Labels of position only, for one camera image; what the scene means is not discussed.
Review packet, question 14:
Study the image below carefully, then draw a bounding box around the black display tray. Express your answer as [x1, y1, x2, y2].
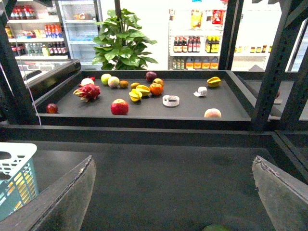
[36, 70, 255, 130]

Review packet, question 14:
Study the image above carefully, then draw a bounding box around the red apple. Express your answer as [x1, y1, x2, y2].
[110, 99, 129, 116]

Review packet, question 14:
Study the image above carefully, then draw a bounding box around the white round fruit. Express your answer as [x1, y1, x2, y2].
[80, 78, 94, 86]

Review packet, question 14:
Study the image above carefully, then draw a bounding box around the white tape ring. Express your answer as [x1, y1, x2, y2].
[162, 94, 180, 107]

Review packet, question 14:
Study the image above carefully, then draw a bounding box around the green avocado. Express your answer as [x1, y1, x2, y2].
[202, 224, 231, 231]

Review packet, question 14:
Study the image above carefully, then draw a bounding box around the small yellow-brown fruit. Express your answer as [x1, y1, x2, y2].
[130, 82, 140, 89]

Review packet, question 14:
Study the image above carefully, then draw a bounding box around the green potted plant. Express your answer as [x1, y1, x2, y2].
[92, 9, 157, 70]

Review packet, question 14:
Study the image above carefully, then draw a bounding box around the pink dragon fruit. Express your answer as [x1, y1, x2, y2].
[73, 84, 101, 102]

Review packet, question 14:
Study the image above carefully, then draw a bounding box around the dark purple fruit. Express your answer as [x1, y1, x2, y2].
[145, 71, 157, 82]

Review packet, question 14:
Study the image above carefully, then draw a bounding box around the yellow starfruit front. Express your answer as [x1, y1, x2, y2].
[128, 89, 142, 102]

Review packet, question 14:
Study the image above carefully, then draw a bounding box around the yellow mango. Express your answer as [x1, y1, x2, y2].
[7, 173, 36, 211]

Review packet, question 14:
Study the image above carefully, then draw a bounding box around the orange persimmon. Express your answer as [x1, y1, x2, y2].
[149, 83, 163, 96]

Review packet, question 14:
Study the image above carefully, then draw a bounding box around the yellow starfruit middle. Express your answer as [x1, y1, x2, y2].
[135, 85, 151, 97]

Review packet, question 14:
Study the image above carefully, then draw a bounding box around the yellow starfruit far right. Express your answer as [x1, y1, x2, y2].
[207, 77, 221, 88]

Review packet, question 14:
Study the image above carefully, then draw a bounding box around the brown kiwi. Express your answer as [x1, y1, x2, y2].
[119, 80, 128, 89]

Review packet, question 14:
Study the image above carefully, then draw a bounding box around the light blue plastic basket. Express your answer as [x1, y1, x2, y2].
[0, 142, 39, 220]

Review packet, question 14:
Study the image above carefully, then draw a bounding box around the yellow starfruit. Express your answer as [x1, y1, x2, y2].
[135, 85, 151, 97]
[128, 89, 142, 102]
[207, 77, 221, 88]

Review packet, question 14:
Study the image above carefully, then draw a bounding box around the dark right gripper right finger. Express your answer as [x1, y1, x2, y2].
[252, 155, 308, 231]

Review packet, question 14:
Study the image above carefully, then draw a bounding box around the red-yellow apple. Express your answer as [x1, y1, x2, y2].
[152, 78, 164, 87]

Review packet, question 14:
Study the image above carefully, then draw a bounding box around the green apple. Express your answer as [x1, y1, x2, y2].
[101, 74, 111, 85]

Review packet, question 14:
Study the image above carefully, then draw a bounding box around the pale pink peach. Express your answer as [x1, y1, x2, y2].
[204, 108, 222, 118]

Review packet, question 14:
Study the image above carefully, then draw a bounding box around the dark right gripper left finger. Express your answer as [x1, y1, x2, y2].
[0, 155, 96, 231]

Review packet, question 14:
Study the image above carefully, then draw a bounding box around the small dark red plum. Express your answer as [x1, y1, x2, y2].
[46, 103, 58, 114]

